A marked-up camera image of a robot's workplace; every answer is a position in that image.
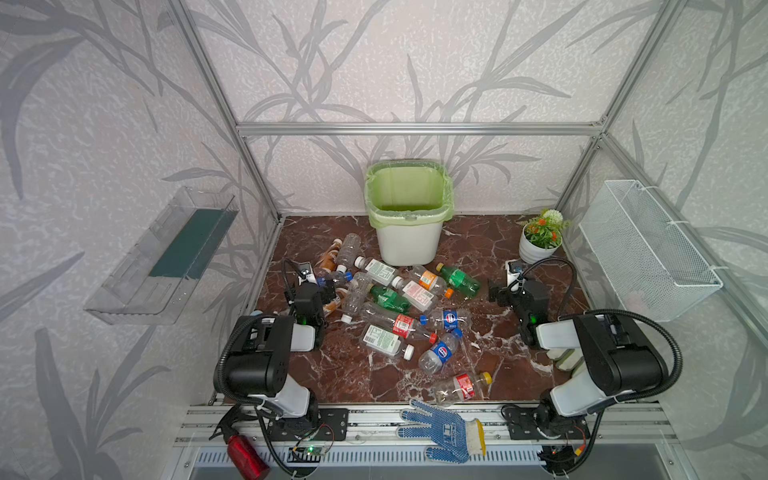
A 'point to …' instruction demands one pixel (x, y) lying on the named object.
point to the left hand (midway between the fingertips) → (314, 268)
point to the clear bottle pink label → (415, 293)
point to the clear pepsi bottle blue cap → (440, 353)
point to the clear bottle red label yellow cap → (461, 388)
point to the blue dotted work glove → (460, 437)
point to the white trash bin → (410, 245)
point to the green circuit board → (315, 450)
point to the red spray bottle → (243, 455)
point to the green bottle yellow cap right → (464, 285)
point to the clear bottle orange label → (430, 281)
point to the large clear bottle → (349, 250)
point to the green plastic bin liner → (408, 192)
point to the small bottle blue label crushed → (451, 319)
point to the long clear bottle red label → (399, 324)
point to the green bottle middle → (391, 299)
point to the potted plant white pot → (541, 236)
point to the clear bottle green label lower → (380, 338)
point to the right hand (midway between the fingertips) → (506, 268)
